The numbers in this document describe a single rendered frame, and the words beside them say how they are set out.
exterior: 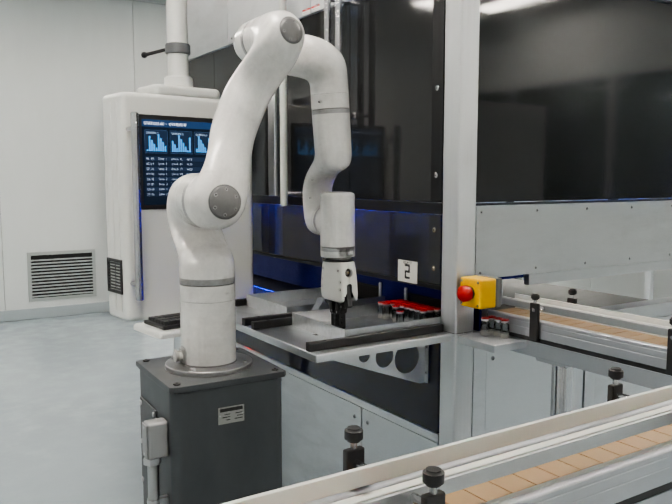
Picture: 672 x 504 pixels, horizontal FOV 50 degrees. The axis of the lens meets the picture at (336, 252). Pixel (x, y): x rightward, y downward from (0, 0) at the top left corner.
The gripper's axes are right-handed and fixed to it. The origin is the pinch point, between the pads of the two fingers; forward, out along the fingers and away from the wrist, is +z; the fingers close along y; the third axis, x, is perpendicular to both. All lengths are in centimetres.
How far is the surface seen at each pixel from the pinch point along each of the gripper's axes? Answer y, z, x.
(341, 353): -11.0, 4.9, 6.3
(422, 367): -1.2, 15.4, -25.7
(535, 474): -90, -1, 31
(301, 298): 54, 4, -20
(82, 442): 203, 92, 17
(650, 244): -13, -14, -107
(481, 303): -21.7, -4.8, -26.9
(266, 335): 13.4, 4.4, 12.9
